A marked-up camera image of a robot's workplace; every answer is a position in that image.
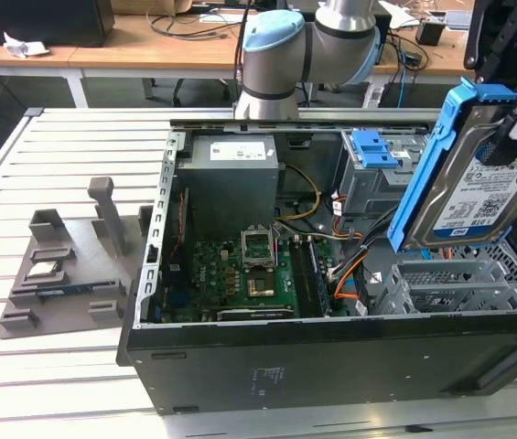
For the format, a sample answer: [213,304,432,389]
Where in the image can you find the large black box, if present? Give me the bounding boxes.
[0,0,115,49]

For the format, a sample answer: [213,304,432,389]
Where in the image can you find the metal socket cover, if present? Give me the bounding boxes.
[238,227,278,271]

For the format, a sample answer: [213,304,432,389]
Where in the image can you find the grey metal disk bay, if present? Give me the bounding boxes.
[374,260,517,316]

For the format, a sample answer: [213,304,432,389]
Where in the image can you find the crumpled white paper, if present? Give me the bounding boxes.
[4,31,51,59]

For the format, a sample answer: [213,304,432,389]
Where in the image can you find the grey metal drive cage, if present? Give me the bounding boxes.
[335,130,429,219]

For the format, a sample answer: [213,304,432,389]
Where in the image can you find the blue RAM stick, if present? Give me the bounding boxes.
[33,282,99,297]

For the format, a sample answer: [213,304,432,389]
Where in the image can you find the hard disk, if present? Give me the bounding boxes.
[386,76,517,253]

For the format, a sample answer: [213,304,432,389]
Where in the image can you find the grey power supply unit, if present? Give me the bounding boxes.
[176,134,282,230]

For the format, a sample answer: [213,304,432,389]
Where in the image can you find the grey parts rack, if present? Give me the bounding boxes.
[0,176,154,342]

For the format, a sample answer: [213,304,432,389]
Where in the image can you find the red wire white connector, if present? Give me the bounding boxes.
[329,191,364,241]

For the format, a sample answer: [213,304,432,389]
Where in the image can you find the wooden desk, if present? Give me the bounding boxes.
[0,0,259,111]
[367,0,479,109]

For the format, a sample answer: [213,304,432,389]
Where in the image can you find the silver CPU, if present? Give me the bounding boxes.
[27,261,62,279]

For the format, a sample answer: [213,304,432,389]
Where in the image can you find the black cable bundle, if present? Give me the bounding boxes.
[329,214,399,283]

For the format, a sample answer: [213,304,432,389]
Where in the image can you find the black open PC case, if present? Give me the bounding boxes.
[115,117,517,417]

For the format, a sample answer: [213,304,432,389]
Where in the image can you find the blue plastic drive latch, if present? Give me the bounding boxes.
[350,129,399,169]

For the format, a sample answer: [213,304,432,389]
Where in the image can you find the yellow wire bundle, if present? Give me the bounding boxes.
[278,163,324,226]

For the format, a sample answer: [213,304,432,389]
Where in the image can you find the grey wire bundle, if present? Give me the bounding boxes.
[275,221,365,242]

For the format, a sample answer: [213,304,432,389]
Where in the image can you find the black graphics card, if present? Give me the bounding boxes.
[215,306,296,324]

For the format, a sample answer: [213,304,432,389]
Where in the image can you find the small black box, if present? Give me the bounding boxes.
[415,20,445,46]

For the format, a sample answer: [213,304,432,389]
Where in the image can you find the grey tablet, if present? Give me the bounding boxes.
[445,9,473,29]

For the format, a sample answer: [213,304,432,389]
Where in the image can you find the black RAM slot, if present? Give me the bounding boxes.
[307,238,334,317]
[290,237,317,320]

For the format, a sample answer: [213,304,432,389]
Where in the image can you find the CPU socket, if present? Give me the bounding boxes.
[244,270,280,301]

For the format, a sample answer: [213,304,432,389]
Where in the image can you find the red black twisted wire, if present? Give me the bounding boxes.
[169,189,189,271]

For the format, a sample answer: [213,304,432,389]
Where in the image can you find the green motherboard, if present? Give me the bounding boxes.
[161,230,350,324]

